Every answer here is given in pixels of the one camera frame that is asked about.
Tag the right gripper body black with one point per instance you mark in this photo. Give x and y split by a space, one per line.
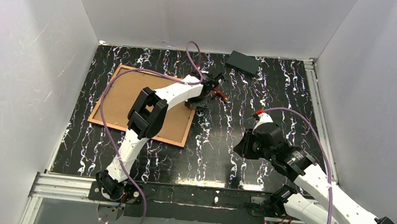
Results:
240 147

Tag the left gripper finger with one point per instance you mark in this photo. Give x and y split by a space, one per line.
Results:
215 79
197 104

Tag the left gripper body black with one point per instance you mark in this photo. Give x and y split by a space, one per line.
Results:
207 93

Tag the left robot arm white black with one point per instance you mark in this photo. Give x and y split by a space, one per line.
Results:
146 118

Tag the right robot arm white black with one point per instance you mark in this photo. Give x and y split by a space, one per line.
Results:
333 205

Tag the red brown small tool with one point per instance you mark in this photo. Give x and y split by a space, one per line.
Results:
217 92

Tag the black rectangular box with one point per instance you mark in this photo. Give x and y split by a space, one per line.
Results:
242 63

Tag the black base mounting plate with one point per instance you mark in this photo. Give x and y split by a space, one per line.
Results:
194 203

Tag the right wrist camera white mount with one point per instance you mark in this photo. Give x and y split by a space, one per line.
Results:
261 117

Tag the aluminium rail right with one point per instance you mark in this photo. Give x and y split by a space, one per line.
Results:
312 80

